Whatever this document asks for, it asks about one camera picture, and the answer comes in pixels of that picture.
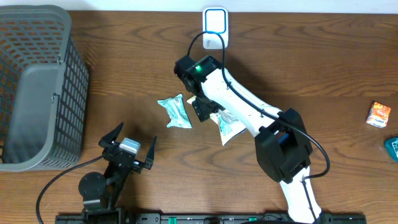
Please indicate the white barcode scanner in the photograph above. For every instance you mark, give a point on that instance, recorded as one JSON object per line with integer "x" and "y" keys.
{"x": 215, "y": 19}

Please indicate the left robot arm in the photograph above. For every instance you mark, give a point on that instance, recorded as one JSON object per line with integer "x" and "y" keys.
{"x": 100, "y": 192}

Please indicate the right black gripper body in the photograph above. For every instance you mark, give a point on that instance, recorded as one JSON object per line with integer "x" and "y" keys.
{"x": 205, "y": 105}

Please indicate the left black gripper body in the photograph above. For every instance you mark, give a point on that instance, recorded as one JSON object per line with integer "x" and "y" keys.
{"x": 138, "y": 168}

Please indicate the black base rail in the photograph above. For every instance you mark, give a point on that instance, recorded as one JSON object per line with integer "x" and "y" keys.
{"x": 211, "y": 218}

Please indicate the grey plastic mesh basket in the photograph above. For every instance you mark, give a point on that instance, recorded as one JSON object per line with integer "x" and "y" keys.
{"x": 44, "y": 90}

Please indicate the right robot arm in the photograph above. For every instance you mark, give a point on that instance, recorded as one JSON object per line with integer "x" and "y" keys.
{"x": 282, "y": 147}

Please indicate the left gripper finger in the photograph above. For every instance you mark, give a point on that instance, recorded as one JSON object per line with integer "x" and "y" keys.
{"x": 150, "y": 155}
{"x": 109, "y": 139}

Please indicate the blue mouthwash bottle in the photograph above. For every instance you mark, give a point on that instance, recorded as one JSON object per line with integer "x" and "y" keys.
{"x": 391, "y": 147}

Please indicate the teal snack packet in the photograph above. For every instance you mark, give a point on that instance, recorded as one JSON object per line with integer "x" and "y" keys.
{"x": 176, "y": 111}

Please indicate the orange tissue pack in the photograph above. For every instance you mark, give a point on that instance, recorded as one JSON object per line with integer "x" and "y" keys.
{"x": 378, "y": 115}

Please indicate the cream snack bag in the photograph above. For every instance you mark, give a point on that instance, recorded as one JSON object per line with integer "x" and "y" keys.
{"x": 229, "y": 126}

